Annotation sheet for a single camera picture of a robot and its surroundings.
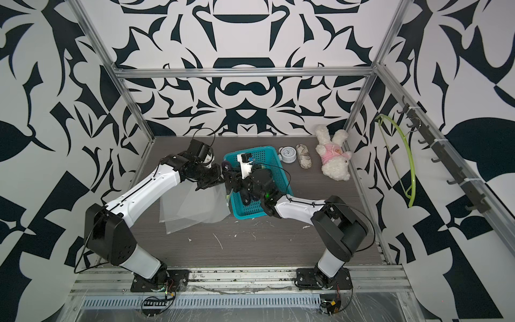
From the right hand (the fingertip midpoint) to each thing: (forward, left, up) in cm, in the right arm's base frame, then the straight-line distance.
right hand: (226, 168), depth 80 cm
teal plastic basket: (+18, -16, -16) cm, 29 cm away
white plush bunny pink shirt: (+15, -50, -14) cm, 54 cm away
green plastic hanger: (-12, -64, +1) cm, 65 cm away
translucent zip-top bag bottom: (-14, +23, -23) cm, 35 cm away
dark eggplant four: (0, 0, +2) cm, 2 cm away
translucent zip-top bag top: (-7, +12, -19) cm, 23 cm away
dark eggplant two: (-3, -7, -18) cm, 19 cm away
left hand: (-1, +2, -5) cm, 5 cm away
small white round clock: (+22, -28, -19) cm, 40 cm away
